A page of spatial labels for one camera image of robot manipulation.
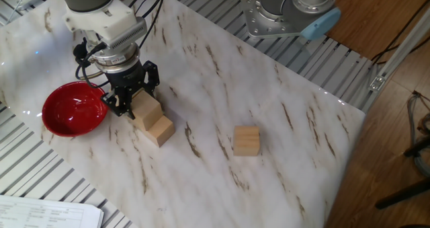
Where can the aluminium frame profile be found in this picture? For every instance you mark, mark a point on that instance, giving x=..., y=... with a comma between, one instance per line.
x=399, y=51

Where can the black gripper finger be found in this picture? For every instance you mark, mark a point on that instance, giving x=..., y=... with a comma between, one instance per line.
x=118, y=103
x=153, y=75

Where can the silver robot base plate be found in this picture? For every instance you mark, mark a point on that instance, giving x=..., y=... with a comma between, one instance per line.
x=258, y=23

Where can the white marble pattern board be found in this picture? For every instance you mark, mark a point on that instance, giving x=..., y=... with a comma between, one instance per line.
x=235, y=86

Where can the red glossy bowl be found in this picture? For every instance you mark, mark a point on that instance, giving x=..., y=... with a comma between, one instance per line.
x=72, y=110

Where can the white printed paper stack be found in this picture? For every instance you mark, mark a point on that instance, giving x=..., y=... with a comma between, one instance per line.
x=40, y=214

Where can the black chair base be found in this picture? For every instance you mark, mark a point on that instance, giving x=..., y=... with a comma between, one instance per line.
x=403, y=194

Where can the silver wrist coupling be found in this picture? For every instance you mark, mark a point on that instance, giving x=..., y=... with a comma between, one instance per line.
x=116, y=60

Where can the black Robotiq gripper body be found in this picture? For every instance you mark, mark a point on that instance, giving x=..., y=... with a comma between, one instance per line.
x=127, y=76

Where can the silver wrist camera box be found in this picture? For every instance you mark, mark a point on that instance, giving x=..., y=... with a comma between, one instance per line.
x=129, y=34

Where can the light wooden cube block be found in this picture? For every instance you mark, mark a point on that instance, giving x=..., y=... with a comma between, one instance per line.
x=161, y=132
x=247, y=140
x=148, y=108
x=137, y=124

